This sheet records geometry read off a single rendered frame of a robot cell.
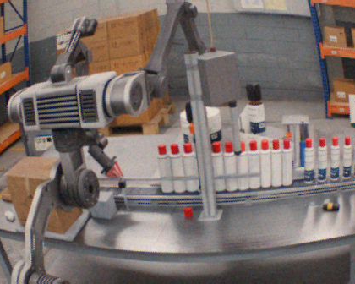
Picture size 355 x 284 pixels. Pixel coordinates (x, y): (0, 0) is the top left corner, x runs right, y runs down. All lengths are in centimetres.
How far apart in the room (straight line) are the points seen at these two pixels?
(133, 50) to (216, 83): 363
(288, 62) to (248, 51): 57
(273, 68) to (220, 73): 471
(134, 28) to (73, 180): 386
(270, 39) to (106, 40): 217
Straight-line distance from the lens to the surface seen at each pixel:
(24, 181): 218
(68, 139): 179
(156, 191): 242
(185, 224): 220
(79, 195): 184
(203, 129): 208
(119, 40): 565
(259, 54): 673
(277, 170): 226
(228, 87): 208
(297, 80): 672
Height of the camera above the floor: 187
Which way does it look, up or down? 20 degrees down
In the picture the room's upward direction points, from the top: 8 degrees counter-clockwise
